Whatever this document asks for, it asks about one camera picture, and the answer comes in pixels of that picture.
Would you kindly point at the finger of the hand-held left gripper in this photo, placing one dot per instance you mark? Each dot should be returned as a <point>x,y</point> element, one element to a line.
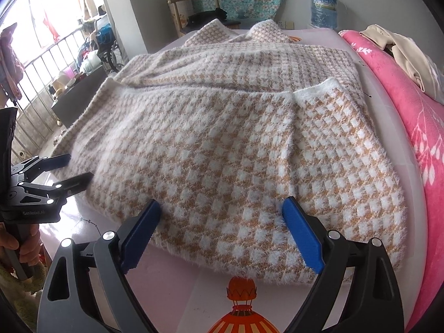
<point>69,185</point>
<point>45,164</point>

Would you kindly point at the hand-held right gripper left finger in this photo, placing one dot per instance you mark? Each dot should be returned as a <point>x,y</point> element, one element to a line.
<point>142,232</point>

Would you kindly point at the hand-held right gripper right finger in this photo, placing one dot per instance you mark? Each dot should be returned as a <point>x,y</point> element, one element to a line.
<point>301,232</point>

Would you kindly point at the beige houndstooth fuzzy sweater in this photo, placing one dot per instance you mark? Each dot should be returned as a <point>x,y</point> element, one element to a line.
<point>208,145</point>

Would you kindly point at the person's left forearm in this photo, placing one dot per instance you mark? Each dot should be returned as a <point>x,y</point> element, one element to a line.
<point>33,284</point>

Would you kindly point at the person's left hand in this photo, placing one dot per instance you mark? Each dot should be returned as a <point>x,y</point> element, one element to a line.
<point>31,246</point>

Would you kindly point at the pink balloon print mat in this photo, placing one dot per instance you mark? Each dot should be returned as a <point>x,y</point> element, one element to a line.
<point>173,295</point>

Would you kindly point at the dark grey cabinet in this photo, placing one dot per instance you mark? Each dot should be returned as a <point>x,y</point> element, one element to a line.
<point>83,93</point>

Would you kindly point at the dusky hanging garment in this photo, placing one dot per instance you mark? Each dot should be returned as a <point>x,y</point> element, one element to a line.
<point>10,62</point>

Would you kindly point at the metal balcony railing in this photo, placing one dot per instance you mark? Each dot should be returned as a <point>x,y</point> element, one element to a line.
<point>52,45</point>

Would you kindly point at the wheelchair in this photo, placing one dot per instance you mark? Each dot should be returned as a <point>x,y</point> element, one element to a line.
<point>112,55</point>

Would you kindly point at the pink floral blanket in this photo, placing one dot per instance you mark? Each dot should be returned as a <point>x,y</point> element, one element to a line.
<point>430,180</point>

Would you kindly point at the hanging pink garment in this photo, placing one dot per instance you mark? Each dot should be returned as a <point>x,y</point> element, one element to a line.
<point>52,24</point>

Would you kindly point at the hanging beige garment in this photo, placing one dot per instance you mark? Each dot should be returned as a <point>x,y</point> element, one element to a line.
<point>86,3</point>

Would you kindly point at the white garment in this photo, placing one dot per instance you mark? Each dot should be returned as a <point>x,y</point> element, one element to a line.
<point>435,76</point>

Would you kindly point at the black bag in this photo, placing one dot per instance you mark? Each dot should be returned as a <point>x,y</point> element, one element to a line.
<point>208,16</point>

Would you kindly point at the blue water bottle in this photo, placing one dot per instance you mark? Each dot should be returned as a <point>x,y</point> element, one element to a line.
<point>324,10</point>

